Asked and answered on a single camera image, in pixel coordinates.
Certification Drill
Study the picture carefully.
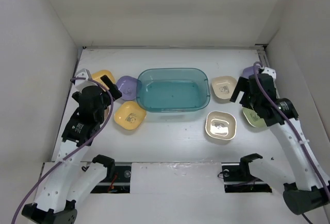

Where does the cream plate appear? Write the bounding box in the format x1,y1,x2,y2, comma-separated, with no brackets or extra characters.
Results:
205,111,237,141
211,76,237,100

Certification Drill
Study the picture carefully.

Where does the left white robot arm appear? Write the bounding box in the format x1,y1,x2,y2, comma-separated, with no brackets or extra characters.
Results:
11,72,122,223

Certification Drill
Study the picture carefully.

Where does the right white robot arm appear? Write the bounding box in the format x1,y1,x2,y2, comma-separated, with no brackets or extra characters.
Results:
230,74,329,215

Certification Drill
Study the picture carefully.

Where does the purple plate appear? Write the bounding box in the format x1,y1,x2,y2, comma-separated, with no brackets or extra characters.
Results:
116,76,138,101
241,66,264,79

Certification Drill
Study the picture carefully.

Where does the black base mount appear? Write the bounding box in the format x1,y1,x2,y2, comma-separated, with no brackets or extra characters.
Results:
217,163,272,193
91,164,131,194

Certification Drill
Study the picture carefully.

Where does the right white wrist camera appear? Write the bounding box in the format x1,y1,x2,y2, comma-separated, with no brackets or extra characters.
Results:
258,66,277,83

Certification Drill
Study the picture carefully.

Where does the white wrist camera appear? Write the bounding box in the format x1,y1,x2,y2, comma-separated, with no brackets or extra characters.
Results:
74,68,94,92
258,66,277,83

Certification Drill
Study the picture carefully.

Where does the green plate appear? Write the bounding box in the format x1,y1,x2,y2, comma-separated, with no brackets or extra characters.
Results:
242,107,267,128

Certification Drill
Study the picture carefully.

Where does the yellow plate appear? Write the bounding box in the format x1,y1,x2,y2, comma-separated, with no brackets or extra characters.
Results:
91,70,116,89
114,101,146,130

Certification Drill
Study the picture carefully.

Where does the teal transparent plastic bin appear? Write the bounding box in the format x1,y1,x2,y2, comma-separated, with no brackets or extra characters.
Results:
136,68,210,113

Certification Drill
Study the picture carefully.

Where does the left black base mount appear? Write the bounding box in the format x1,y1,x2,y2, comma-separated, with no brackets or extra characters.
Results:
91,164,131,194

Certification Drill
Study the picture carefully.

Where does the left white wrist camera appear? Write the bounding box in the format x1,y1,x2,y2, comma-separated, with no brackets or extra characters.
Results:
74,68,94,92

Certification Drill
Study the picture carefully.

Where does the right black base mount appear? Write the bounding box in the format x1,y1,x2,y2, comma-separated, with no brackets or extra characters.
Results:
217,163,272,193

